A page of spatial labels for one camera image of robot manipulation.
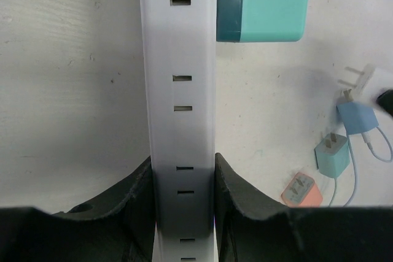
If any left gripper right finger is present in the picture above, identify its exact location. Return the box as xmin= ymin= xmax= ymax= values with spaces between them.
xmin=214 ymin=153 xmax=392 ymax=261

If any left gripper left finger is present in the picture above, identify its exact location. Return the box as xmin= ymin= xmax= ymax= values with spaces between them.
xmin=1 ymin=158 xmax=155 ymax=261

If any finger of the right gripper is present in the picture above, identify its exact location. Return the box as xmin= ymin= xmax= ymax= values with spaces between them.
xmin=376 ymin=89 xmax=393 ymax=117

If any white cube charger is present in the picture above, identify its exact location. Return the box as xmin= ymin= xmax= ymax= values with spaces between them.
xmin=337 ymin=64 xmax=392 ymax=106

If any blue cube charger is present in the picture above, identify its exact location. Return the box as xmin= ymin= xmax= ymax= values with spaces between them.
xmin=337 ymin=90 xmax=379 ymax=135

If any salmon cube charger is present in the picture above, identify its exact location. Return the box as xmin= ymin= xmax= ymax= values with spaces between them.
xmin=281 ymin=172 xmax=323 ymax=207

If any teal cube charger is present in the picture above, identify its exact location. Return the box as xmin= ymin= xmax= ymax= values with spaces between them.
xmin=314 ymin=133 xmax=350 ymax=179

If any teal cube plug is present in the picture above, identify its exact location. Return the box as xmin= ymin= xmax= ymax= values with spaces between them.
xmin=216 ymin=0 xmax=308 ymax=42

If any white power strip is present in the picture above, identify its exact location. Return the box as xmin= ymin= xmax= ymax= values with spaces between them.
xmin=140 ymin=0 xmax=217 ymax=261

